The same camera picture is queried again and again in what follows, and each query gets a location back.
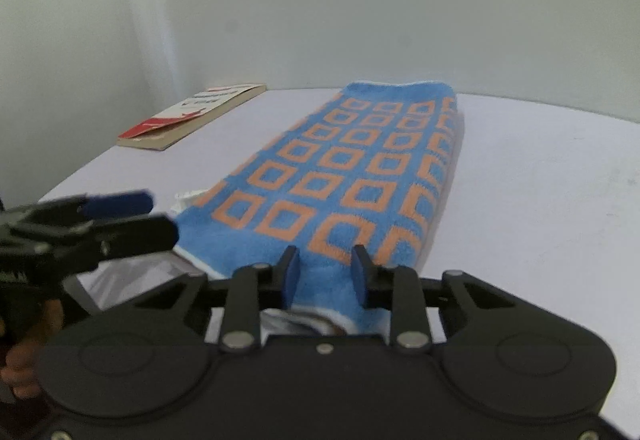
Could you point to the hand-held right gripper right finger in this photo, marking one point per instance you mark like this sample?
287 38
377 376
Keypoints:
359 280

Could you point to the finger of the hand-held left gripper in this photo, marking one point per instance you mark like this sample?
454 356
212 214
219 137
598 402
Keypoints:
120 203
140 235

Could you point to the orange and blue patterned towel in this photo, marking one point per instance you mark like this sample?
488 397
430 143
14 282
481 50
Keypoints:
350 160

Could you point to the red and white paperback book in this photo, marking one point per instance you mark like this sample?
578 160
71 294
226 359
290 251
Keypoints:
190 120

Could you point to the person's left hand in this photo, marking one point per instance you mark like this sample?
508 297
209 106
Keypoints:
22 365

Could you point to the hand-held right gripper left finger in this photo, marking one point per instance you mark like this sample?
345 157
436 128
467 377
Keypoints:
291 275

